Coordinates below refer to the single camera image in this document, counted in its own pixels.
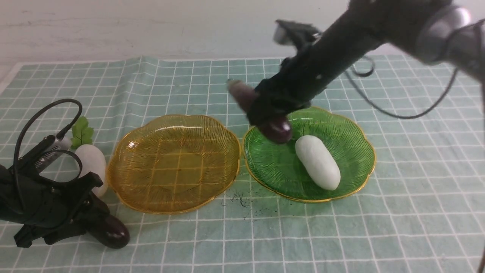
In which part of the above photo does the amber ribbed plastic plate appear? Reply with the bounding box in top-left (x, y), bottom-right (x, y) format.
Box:
top-left (106, 115), bottom-right (241, 214)

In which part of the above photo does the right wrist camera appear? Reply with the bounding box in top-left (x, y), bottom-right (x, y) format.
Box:
top-left (272, 19), bottom-right (322, 51)

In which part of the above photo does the dark purple eggplant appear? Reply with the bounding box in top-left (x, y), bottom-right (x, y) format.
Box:
top-left (85, 215), bottom-right (130, 249)
top-left (227, 79), bottom-right (292, 144)

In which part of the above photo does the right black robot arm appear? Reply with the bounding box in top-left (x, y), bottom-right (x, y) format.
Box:
top-left (247, 0), bottom-right (484, 126)

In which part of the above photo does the green ribbed plastic plate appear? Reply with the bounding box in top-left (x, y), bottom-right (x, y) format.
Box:
top-left (242, 107), bottom-right (376, 203)

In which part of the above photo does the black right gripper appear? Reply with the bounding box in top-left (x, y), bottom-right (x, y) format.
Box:
top-left (247, 57), bottom-right (330, 126)

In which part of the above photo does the white radish with leaves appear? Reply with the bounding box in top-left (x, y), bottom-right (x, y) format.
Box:
top-left (71, 116), bottom-right (108, 198)

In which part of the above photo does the green checkered tablecloth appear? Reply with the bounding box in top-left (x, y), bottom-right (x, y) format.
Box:
top-left (0, 57), bottom-right (484, 273)

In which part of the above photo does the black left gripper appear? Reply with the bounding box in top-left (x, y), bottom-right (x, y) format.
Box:
top-left (14, 172), bottom-right (110, 248)

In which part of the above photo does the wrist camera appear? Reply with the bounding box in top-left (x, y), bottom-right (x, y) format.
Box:
top-left (272, 19), bottom-right (322, 51)
top-left (17, 135), bottom-right (72, 175)

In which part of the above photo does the right black camera cable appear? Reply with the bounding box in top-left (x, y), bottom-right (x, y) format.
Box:
top-left (343, 55), bottom-right (461, 120)

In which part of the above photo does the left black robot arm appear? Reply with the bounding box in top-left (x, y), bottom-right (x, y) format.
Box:
top-left (1, 166), bottom-right (113, 248)

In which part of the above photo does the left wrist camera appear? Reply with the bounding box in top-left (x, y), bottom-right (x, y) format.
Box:
top-left (17, 135), bottom-right (72, 175)

